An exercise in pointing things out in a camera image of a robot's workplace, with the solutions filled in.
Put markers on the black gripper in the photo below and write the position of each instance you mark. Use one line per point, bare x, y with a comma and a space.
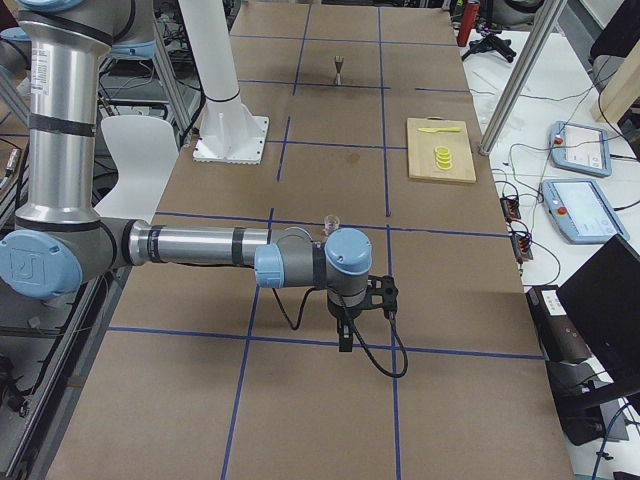
344, 314

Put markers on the small clear glass cup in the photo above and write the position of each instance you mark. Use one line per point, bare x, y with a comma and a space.
331, 224

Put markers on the steel double jigger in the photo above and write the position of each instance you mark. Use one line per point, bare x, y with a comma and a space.
338, 64

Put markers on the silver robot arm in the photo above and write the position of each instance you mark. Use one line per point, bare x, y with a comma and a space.
61, 242

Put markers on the wooden cutting board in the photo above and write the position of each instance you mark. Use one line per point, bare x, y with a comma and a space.
421, 162

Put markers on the yellow lemon slices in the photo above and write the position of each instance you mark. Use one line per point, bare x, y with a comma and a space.
443, 158

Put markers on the yellow plastic knife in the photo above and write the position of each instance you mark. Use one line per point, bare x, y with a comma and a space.
434, 130

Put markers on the black computer monitor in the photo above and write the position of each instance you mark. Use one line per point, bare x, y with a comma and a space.
602, 300

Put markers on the lower blue teach pendant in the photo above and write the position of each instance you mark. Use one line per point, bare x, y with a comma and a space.
581, 211

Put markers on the blue teach pendant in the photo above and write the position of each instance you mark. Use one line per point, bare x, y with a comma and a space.
579, 148
581, 211

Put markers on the white plastic chair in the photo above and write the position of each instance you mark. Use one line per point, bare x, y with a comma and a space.
145, 151

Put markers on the upper blue teach pendant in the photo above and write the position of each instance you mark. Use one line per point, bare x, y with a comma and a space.
579, 148

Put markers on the red cylinder bottle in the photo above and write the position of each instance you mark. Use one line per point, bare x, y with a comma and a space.
468, 21

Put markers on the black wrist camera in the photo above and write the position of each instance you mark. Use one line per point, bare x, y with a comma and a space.
381, 293

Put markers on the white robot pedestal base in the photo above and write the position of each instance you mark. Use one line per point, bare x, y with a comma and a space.
228, 132

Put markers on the aluminium frame post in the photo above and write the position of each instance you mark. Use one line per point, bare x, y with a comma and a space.
533, 47

